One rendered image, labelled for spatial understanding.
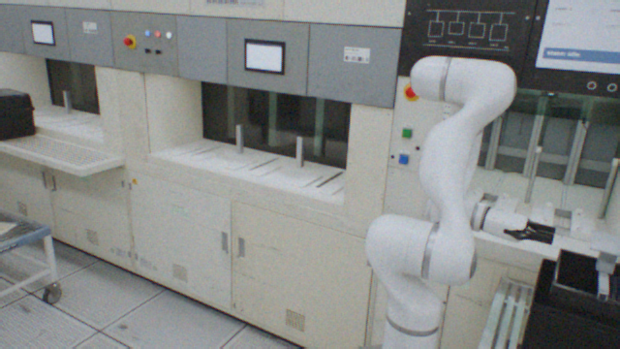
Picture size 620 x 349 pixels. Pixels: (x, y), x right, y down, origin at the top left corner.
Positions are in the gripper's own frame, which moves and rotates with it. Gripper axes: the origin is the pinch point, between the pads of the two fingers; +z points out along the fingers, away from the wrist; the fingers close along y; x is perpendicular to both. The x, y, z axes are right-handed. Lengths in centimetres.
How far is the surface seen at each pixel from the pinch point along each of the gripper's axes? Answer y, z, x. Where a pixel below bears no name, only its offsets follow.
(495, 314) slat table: -1.9, -7.9, -30.3
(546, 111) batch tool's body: -79, -11, 19
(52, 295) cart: 17, -225, -100
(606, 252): 6.3, 13.3, 1.9
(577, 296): 10.9, 9.8, -9.2
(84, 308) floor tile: 10, -209, -106
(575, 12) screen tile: -30, -7, 56
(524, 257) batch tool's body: -29.4, -4.9, -22.5
